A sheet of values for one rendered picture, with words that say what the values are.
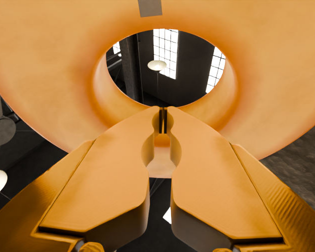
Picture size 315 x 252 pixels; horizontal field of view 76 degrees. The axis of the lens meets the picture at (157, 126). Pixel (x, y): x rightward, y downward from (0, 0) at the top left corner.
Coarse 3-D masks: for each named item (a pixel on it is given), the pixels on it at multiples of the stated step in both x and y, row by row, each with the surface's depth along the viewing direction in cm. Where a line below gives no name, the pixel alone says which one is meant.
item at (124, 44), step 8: (120, 40) 415; (128, 40) 424; (136, 40) 429; (120, 48) 430; (128, 48) 435; (136, 48) 443; (128, 56) 430; (136, 56) 459; (128, 64) 446; (136, 64) 476; (128, 72) 464; (136, 72) 494; (128, 80) 483; (136, 80) 509; (128, 88) 504; (136, 88) 524; (128, 96) 526; (136, 96) 541
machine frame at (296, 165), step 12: (312, 132) 37; (288, 144) 41; (300, 144) 40; (312, 144) 38; (276, 156) 45; (288, 156) 43; (300, 156) 41; (312, 156) 40; (276, 168) 47; (288, 168) 45; (300, 168) 43; (312, 168) 41; (288, 180) 47; (300, 180) 45; (312, 180) 43; (300, 192) 47; (312, 192) 45; (312, 204) 47
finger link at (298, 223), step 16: (240, 160) 7; (256, 160) 7; (256, 176) 7; (272, 176) 7; (272, 192) 6; (288, 192) 6; (272, 208) 6; (288, 208) 6; (304, 208) 6; (288, 224) 5; (304, 224) 5; (288, 240) 5; (304, 240) 5
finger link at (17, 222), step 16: (80, 144) 8; (64, 160) 7; (80, 160) 7; (48, 176) 7; (64, 176) 7; (32, 192) 6; (48, 192) 6; (16, 208) 6; (32, 208) 6; (48, 208) 6; (0, 224) 5; (16, 224) 5; (32, 224) 5; (0, 240) 5; (16, 240) 5; (32, 240) 5; (48, 240) 5; (64, 240) 5; (80, 240) 5
